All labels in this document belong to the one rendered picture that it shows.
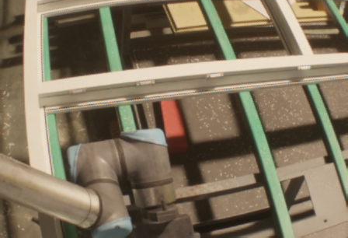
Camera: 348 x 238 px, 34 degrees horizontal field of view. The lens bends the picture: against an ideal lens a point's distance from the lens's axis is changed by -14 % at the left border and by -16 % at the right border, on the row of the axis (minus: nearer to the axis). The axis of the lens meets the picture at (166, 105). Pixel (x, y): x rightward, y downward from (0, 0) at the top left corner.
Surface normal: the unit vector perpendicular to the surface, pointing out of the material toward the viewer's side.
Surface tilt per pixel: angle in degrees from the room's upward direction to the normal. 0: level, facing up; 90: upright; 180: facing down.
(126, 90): 90
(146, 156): 37
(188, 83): 90
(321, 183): 0
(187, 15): 0
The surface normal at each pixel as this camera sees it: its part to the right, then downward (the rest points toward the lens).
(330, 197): 0.06, -0.63
